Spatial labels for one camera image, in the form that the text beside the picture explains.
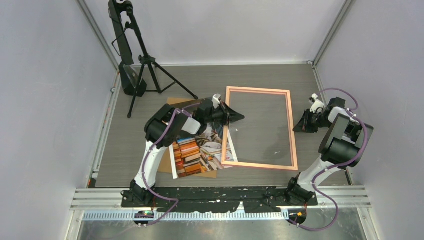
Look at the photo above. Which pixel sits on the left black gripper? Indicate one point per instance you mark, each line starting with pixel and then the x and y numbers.
pixel 229 115

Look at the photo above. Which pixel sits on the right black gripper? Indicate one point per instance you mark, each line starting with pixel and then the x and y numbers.
pixel 303 126

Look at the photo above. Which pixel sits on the pink wooden picture frame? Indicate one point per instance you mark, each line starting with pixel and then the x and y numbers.
pixel 228 154

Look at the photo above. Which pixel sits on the clear acrylic sheet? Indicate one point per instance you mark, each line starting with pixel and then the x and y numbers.
pixel 262 137

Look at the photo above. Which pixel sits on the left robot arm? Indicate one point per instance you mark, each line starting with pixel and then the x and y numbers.
pixel 162 130

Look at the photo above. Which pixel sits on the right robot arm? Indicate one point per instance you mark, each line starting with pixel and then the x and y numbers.
pixel 343 146

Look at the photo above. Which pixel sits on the cat photo print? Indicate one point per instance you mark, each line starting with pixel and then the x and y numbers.
pixel 198 153

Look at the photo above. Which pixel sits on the brown cardboard backing board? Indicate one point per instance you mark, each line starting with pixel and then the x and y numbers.
pixel 165 165

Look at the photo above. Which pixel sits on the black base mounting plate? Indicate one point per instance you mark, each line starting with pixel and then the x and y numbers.
pixel 217 200

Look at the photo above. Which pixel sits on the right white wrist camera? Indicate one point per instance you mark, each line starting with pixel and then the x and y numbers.
pixel 317 106

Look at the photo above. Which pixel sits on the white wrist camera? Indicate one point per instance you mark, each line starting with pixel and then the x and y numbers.
pixel 317 106
pixel 216 100

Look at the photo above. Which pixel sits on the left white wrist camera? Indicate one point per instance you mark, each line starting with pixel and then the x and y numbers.
pixel 216 100

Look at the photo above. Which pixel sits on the black camera tripod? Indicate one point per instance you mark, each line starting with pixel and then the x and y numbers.
pixel 147 60

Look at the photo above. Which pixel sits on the aluminium rail front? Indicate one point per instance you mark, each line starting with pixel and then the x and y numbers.
pixel 105 205

